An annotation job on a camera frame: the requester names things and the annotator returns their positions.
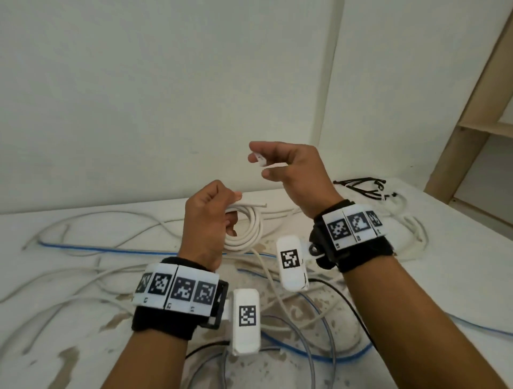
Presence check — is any person's left hand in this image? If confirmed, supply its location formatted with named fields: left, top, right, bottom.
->
left=176, top=179, right=243, bottom=273

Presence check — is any wooden shelf frame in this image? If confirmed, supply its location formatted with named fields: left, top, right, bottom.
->
left=423, top=7, right=513, bottom=225

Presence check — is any tangle of white cables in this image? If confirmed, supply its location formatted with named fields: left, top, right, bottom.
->
left=0, top=196, right=430, bottom=389

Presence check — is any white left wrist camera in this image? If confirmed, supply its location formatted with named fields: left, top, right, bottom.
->
left=222, top=288, right=262, bottom=356

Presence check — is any black right wristband with markers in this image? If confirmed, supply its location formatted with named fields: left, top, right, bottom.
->
left=308, top=199, right=395, bottom=273

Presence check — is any bundle of black cable ties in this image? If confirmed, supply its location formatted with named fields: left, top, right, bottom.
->
left=333, top=177, right=398, bottom=201

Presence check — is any black left wristband with markers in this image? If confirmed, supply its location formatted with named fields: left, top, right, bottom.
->
left=131, top=258, right=230, bottom=342

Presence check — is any black right camera wire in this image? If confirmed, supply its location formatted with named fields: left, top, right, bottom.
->
left=306, top=278, right=379, bottom=353

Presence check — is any person's left forearm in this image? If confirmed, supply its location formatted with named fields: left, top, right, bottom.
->
left=102, top=328, right=197, bottom=389

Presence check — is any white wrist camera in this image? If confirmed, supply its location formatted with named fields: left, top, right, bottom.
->
left=276, top=235, right=317, bottom=292
left=222, top=288, right=262, bottom=356

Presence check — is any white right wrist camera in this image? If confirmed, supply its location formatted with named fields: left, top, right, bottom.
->
left=276, top=235, right=317, bottom=292

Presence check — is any thick white cable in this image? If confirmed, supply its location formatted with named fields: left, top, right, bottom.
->
left=222, top=201, right=268, bottom=254

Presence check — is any person's right forearm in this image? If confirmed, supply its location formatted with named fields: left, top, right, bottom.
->
left=343, top=256, right=513, bottom=389

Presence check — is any person's right hand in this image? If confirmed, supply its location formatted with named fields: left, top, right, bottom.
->
left=247, top=141, right=345, bottom=220

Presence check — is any black left camera wire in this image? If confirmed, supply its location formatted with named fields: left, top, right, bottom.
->
left=185, top=340, right=233, bottom=360

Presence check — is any black wristband with markers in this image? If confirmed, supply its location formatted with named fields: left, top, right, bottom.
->
left=308, top=199, right=395, bottom=273
left=131, top=258, right=230, bottom=342

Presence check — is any black camera wire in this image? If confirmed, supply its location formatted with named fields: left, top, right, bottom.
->
left=185, top=340, right=233, bottom=360
left=306, top=278, right=379, bottom=353

